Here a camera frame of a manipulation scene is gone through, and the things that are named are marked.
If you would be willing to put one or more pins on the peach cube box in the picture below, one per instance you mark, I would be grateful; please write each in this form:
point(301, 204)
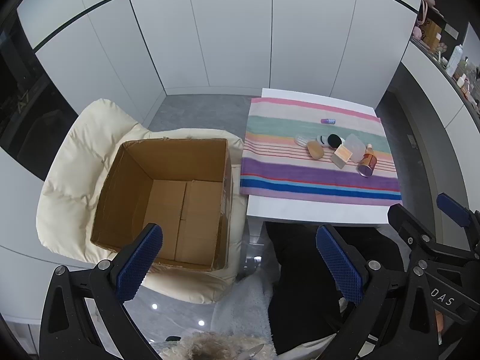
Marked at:
point(342, 156)

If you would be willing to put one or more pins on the brown carton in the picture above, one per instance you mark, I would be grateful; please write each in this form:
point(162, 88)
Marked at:
point(432, 33)

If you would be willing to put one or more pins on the striped cloth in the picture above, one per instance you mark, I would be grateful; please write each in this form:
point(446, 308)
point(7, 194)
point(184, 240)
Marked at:
point(300, 180)

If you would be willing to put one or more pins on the person's legs in black trousers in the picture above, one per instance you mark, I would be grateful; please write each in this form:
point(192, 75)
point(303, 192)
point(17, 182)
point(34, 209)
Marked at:
point(300, 270)

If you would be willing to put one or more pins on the cream padded chair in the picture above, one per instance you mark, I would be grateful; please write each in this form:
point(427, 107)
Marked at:
point(75, 180)

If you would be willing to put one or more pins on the clear plastic bottle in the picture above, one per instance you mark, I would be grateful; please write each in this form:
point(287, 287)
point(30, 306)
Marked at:
point(366, 163)

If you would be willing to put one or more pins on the brown cardboard box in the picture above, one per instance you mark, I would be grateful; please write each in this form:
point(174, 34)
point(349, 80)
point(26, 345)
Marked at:
point(168, 202)

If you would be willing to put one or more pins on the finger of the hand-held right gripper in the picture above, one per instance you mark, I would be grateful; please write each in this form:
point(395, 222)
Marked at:
point(453, 206)
point(403, 219)

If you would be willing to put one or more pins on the white spray bottle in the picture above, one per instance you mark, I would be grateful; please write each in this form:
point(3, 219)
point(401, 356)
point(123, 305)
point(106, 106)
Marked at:
point(454, 60)

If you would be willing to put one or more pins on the small purple bottle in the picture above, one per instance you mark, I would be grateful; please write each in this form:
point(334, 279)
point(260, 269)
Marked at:
point(327, 120)

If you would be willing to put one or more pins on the white round jar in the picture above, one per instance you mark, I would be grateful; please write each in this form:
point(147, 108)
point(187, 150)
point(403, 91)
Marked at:
point(321, 139)

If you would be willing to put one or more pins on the white fluffy rug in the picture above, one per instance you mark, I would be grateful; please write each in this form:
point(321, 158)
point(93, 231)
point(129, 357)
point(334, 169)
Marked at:
point(243, 300)

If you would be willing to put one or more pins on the translucent plastic container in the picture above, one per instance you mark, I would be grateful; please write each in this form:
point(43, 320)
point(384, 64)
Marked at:
point(354, 144)

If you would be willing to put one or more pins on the black glass cabinet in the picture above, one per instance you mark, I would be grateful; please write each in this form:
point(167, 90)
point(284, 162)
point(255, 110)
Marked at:
point(26, 93)

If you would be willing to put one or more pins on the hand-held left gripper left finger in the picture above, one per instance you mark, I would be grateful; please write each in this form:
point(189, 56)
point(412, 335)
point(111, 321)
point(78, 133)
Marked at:
point(139, 266)

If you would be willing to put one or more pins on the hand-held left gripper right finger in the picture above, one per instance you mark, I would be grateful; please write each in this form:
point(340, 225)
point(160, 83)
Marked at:
point(337, 266)

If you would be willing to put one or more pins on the wall socket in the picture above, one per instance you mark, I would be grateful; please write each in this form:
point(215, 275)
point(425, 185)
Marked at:
point(411, 141)

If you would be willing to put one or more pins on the white table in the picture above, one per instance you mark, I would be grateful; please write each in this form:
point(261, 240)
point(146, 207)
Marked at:
point(300, 213)

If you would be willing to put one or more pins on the small clear jar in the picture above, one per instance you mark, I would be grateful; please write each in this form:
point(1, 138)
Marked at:
point(302, 140)

